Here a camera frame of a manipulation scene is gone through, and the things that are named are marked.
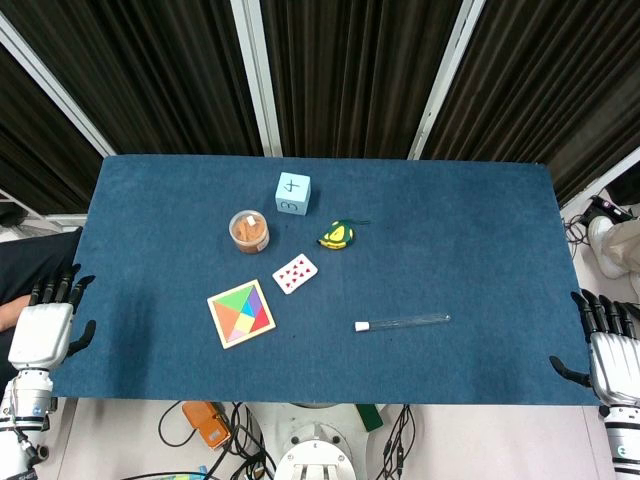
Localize green block under table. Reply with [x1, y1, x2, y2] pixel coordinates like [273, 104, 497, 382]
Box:
[355, 403, 385, 432]

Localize clear test tube white cap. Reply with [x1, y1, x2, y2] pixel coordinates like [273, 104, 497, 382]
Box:
[354, 312, 452, 333]

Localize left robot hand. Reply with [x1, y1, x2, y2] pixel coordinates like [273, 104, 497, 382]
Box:
[8, 263, 97, 372]

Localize white shoe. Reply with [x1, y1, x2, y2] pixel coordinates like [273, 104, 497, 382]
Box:
[586, 215, 627, 279]

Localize beige trouser leg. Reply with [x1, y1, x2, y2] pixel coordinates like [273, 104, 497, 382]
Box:
[606, 218, 640, 275]

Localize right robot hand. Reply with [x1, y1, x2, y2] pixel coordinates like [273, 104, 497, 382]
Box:
[548, 289, 640, 408]

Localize colourful wooden tangram puzzle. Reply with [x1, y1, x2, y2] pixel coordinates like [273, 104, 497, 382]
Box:
[206, 278, 277, 351]

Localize orange box under table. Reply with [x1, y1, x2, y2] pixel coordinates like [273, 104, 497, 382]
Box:
[180, 400, 233, 452]

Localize black cable bundle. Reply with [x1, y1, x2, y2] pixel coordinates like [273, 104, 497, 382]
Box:
[380, 403, 416, 480]

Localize blue felt table mat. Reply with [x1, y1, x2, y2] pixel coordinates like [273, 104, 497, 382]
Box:
[49, 153, 604, 407]

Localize yellow green tape measure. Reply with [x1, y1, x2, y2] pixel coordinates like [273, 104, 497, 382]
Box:
[316, 218, 372, 250]

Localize round jar with brown contents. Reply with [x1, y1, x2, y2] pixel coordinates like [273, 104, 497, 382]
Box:
[228, 210, 271, 256]

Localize light blue numbered cube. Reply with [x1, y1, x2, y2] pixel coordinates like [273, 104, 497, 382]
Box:
[275, 171, 312, 218]

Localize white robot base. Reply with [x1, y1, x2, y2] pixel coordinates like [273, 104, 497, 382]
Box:
[249, 402, 396, 480]

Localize red hearts playing card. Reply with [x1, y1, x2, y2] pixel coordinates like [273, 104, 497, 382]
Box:
[271, 252, 320, 296]

